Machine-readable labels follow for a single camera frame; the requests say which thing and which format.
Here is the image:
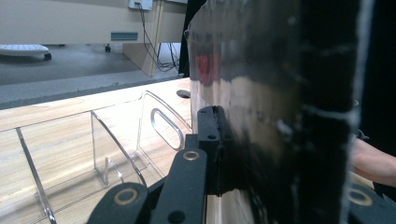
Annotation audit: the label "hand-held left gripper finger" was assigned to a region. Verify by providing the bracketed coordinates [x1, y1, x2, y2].
[197, 105, 233, 196]

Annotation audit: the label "magazine with portrait cover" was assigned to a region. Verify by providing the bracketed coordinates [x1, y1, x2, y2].
[186, 0, 376, 224]

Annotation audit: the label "clear acrylic file rack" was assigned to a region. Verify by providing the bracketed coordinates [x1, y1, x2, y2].
[0, 90, 193, 224]

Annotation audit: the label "grey rectangular cabinet label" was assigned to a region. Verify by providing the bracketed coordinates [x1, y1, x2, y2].
[110, 31, 139, 42]

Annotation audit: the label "white power strip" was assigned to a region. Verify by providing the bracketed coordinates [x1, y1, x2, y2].
[128, 0, 154, 11]

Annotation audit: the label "light wooden cabinet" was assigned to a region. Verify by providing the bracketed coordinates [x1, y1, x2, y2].
[0, 0, 189, 77]

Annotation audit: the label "white wheeled platform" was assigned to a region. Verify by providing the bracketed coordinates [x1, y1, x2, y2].
[0, 43, 52, 62]

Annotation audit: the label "black cables at cabinet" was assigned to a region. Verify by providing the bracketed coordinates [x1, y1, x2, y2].
[135, 2, 181, 73]

